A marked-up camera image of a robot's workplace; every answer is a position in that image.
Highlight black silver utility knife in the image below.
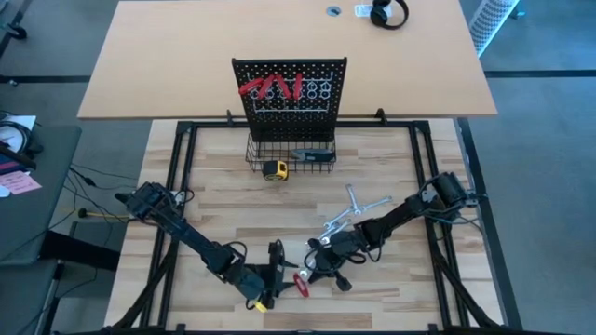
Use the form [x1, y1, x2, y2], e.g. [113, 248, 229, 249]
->
[291, 147, 337, 164]

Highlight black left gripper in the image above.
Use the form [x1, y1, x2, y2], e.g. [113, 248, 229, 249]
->
[232, 238, 299, 312]

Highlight pink sticky note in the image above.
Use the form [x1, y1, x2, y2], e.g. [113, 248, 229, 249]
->
[0, 170, 43, 196]

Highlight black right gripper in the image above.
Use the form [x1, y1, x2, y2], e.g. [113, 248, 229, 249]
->
[304, 230, 370, 293]

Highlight blue notebook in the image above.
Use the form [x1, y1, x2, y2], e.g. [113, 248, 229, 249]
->
[0, 153, 29, 177]

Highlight yellow handle mallet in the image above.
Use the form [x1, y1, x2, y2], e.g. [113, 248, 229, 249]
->
[76, 208, 134, 221]

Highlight light wood desk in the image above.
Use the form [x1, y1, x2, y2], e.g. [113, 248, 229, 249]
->
[76, 0, 498, 121]

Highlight white wire wrench rack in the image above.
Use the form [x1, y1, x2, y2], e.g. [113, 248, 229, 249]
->
[253, 102, 327, 115]

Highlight white perforated panel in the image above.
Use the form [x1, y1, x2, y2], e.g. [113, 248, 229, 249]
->
[467, 0, 521, 58]

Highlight black aluminium table frame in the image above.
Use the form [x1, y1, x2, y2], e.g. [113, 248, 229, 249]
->
[55, 109, 527, 335]

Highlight white paper sheet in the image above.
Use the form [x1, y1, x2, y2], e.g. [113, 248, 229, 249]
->
[0, 114, 37, 154]

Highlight black coiled cable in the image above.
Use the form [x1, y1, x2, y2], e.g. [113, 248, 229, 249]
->
[0, 121, 46, 171]

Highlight black chair caster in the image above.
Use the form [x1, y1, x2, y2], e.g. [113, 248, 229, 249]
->
[0, 21, 28, 41]

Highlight yellow black tape measure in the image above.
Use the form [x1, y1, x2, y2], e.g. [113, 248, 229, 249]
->
[262, 160, 290, 182]

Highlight white paper card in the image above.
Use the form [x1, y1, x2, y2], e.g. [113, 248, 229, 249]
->
[353, 3, 395, 20]

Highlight black floor cable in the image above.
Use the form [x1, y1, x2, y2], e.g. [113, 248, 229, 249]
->
[67, 162, 141, 196]

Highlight black metal pegboard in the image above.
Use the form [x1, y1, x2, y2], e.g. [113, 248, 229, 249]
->
[231, 57, 349, 143]

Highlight gray side table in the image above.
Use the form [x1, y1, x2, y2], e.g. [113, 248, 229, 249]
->
[0, 124, 83, 266]

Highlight black headphones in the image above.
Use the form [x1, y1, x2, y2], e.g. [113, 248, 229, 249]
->
[370, 0, 410, 31]

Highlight black wire basket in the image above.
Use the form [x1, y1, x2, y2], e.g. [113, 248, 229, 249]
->
[244, 132, 337, 174]

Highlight white wire screwdriver ring rack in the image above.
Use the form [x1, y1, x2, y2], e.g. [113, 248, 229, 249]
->
[244, 71, 335, 101]

